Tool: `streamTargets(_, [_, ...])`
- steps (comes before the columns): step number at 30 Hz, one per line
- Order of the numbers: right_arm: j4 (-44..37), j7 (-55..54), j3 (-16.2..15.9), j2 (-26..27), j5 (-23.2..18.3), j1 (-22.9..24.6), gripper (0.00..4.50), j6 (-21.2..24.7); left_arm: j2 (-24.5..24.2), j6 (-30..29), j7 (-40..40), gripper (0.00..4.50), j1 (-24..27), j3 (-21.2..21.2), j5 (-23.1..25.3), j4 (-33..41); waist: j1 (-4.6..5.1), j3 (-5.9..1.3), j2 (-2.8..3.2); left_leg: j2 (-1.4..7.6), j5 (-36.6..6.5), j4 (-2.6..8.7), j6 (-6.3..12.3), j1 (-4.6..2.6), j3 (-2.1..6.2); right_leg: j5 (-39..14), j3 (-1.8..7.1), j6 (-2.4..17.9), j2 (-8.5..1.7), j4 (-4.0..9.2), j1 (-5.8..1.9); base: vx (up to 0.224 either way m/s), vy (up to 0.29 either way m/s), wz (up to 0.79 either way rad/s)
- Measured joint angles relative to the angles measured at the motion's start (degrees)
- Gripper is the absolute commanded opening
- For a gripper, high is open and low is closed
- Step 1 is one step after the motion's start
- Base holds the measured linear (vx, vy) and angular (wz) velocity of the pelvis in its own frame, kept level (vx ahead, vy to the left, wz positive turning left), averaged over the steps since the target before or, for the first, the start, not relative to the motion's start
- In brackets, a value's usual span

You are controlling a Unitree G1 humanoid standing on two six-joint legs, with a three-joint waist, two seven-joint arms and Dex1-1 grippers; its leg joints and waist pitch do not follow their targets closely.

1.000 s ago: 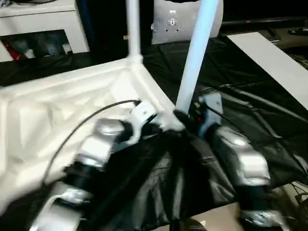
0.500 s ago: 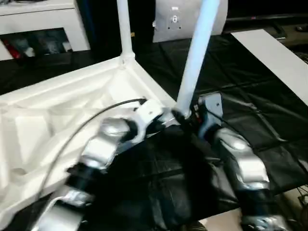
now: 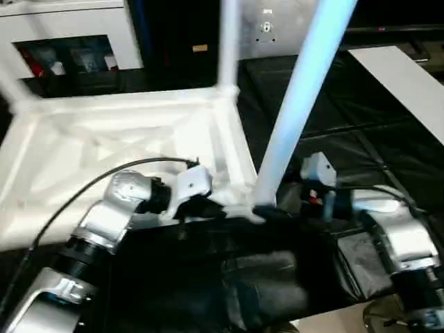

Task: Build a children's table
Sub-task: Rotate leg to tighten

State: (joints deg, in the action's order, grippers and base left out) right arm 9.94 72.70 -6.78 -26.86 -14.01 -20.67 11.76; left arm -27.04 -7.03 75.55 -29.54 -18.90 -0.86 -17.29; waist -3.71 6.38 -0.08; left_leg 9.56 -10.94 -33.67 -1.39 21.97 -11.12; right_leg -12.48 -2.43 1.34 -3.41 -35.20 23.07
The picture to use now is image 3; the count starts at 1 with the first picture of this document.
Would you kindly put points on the white plastic table leg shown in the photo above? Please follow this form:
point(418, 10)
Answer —
point(301, 104)
point(12, 86)
point(229, 45)

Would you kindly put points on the white plastic table top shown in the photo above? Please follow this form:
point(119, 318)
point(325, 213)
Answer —
point(86, 138)

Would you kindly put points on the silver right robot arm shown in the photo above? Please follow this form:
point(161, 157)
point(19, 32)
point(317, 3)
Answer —
point(406, 236)

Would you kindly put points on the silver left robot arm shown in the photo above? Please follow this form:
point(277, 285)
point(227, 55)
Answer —
point(104, 215)

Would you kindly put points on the black work mat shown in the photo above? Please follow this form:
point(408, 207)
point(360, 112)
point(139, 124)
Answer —
point(347, 121)

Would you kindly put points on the black metal stand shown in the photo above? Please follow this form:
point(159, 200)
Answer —
point(373, 312)

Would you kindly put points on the white flat board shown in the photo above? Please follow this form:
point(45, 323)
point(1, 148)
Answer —
point(399, 79)

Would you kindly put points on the small white cup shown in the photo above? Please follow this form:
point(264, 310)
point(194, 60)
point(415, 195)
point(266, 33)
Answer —
point(57, 67)
point(110, 62)

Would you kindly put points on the black furniture with yellow label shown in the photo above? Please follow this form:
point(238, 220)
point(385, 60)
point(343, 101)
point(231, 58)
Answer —
point(180, 34)

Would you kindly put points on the white glass-door cabinet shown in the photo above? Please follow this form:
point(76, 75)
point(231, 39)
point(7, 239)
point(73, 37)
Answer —
point(69, 24)

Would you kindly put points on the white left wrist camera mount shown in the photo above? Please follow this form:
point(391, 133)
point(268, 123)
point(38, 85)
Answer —
point(192, 185)

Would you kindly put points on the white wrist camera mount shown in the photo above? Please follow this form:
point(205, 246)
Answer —
point(192, 185)
point(320, 170)

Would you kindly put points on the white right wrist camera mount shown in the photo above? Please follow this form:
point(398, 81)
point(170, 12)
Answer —
point(320, 170)

